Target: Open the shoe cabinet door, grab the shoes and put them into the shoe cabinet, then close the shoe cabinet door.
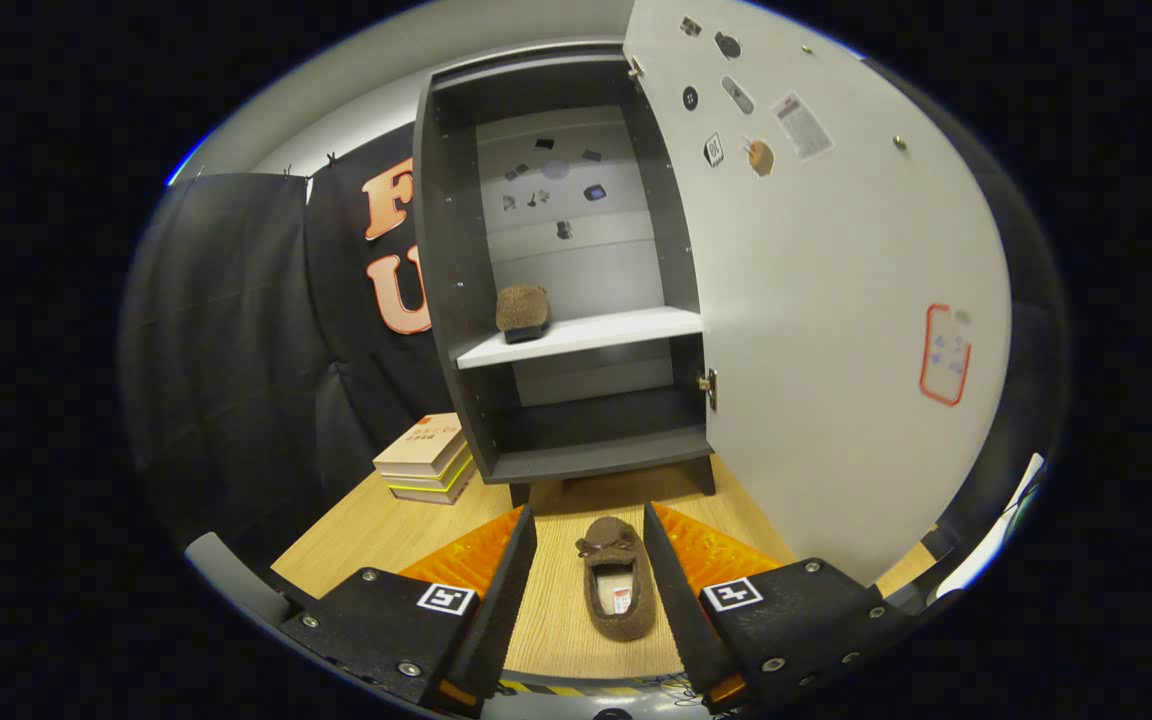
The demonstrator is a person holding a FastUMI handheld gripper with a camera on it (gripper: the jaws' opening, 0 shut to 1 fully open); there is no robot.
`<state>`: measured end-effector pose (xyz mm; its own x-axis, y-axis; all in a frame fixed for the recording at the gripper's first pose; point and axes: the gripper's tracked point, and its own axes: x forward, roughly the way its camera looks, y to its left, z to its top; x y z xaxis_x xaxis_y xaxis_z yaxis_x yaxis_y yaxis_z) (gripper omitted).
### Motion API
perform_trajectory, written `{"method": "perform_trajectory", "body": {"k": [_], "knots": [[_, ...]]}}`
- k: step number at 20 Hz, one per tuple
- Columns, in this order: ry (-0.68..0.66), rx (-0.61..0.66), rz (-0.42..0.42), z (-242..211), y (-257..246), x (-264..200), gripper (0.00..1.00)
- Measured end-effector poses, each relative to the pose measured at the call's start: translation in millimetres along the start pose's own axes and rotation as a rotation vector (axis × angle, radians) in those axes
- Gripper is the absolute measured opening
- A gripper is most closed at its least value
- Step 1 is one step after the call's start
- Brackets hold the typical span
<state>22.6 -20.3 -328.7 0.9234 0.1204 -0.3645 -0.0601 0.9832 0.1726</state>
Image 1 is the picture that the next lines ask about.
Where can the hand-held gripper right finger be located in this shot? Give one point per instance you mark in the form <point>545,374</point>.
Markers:
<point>676,600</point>

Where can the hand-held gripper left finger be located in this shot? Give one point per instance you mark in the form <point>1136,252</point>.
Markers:
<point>506,600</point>

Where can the brown fuzzy shoe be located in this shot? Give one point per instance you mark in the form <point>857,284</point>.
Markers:
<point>604,540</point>
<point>521,305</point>

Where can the beige shoe cabinet door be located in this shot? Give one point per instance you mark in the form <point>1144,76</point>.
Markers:
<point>836,300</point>

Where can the dark grey shoe cabinet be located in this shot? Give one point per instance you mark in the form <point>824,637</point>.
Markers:
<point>446,250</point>

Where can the brass door hinge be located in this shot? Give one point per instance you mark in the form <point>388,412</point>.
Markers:
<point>635,68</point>
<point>708,388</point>

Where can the yellow black striped tape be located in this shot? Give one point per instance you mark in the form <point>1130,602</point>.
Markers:
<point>576,688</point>

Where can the grey book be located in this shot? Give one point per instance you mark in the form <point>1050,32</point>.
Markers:
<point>431,497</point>

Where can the beige book with red label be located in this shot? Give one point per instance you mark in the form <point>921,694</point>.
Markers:
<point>426,440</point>

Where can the grey rounded object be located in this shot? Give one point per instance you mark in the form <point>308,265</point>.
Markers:
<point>226,575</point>

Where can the black backdrop cloth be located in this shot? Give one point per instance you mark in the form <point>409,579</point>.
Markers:
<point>226,350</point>

